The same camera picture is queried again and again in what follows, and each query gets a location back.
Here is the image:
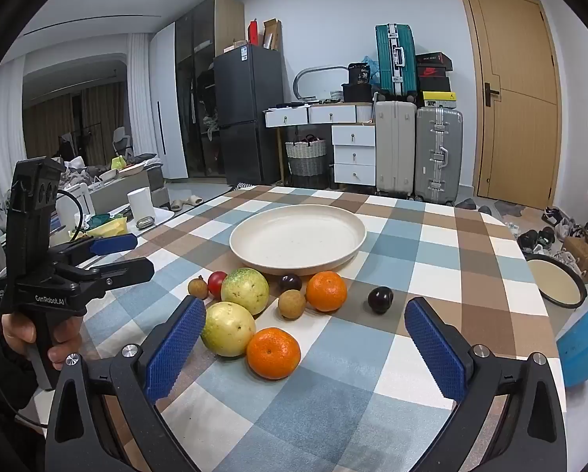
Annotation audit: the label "tall wardrobe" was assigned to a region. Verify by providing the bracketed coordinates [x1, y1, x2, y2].
[149, 0, 246, 180]

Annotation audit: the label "black printed bag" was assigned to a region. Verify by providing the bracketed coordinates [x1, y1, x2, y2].
[348, 62, 374, 85]

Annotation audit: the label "wicker basket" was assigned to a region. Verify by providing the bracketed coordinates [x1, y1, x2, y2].
[285, 135, 327, 177]

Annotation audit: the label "round black-rimmed tray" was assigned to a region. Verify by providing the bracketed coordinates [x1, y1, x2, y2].
[525, 254, 586, 310]

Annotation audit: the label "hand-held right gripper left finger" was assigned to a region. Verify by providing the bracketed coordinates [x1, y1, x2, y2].
[44, 296, 207, 472]

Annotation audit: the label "black cable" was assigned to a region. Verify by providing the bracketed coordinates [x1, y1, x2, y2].
[55, 191, 87, 245]

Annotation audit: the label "cardboard box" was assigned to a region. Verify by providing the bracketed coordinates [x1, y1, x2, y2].
[262, 18, 283, 51]

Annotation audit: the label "person's left hand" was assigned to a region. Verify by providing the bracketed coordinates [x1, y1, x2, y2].
[0, 312, 84, 369]

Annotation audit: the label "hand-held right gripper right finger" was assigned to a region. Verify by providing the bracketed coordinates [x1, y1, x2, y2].
[405, 297, 568, 472]

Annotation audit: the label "dark grey refrigerator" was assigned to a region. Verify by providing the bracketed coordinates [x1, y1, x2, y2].
[213, 44, 285, 186]

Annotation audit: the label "black storage box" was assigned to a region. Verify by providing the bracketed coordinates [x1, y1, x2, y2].
[342, 83, 374, 102]

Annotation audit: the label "cream round plate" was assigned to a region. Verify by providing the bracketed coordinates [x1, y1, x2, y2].
[229, 205, 367, 276]

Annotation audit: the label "yellow and black shoe box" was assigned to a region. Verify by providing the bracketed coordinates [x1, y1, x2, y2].
[422, 90, 457, 108]

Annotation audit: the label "red tomato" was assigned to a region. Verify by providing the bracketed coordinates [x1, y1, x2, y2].
[208, 271, 228, 301]

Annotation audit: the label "beige slippers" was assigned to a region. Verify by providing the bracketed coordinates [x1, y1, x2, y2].
[168, 195, 204, 212]

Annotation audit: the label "orange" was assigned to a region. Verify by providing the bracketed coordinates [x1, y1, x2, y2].
[306, 271, 348, 313]
[246, 327, 302, 380]

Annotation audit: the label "blue bag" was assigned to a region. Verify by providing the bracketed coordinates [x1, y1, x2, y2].
[556, 301, 588, 388]

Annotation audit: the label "pale yellow guava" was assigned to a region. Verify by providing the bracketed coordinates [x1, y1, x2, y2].
[200, 301, 257, 358]

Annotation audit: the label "greenish guava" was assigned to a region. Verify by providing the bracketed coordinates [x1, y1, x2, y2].
[220, 268, 270, 316]

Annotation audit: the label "beige suitcase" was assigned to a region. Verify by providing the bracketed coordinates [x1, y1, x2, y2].
[375, 101, 417, 197]

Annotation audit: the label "office chair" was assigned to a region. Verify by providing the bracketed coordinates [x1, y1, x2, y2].
[112, 127, 130, 158]

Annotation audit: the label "white curtain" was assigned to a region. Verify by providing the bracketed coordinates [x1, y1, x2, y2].
[126, 32, 160, 159]

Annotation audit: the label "teal suitcase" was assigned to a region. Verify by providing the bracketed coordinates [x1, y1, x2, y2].
[375, 24, 418, 98]

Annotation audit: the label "checked tablecloth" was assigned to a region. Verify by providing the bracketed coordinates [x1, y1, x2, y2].
[28, 185, 568, 472]

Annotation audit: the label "wooden door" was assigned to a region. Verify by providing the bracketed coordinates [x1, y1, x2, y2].
[457, 0, 563, 210]

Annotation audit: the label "silver suitcase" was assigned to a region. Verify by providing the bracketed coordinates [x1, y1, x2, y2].
[414, 107, 463, 206]

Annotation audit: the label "white cylinder appliance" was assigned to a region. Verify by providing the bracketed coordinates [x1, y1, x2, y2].
[128, 187, 152, 223]

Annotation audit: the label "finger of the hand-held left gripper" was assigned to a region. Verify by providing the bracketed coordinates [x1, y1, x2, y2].
[52, 232, 139, 269]
[70, 256, 155, 302]

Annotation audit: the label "white desk with drawers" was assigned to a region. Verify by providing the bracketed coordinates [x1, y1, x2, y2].
[264, 102, 377, 188]

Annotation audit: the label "grey curved tube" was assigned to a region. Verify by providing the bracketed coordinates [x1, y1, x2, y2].
[293, 65, 346, 102]

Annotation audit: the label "black and red shoe box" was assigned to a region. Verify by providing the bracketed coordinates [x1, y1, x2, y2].
[417, 71, 453, 92]

